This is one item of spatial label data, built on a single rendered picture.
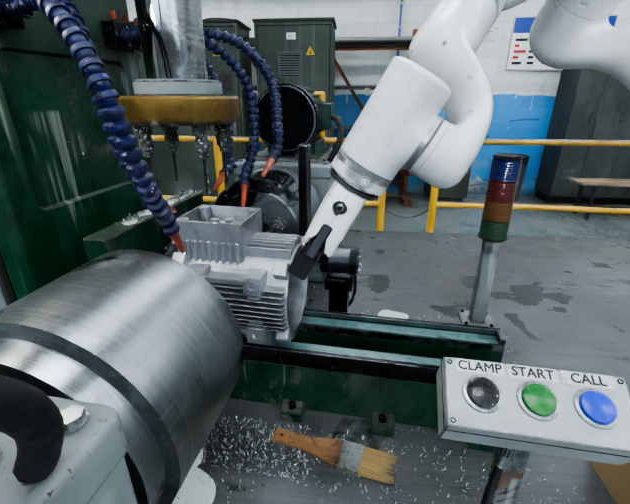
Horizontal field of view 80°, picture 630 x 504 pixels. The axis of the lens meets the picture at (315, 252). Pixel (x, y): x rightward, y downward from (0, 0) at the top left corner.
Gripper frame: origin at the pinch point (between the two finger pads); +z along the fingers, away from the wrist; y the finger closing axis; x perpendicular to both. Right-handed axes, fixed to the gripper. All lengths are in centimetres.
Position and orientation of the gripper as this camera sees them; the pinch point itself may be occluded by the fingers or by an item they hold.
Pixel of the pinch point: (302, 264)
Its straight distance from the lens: 58.9
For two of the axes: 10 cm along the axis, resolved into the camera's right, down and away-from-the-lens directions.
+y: 1.9, -3.8, 9.1
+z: -4.9, 7.6, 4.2
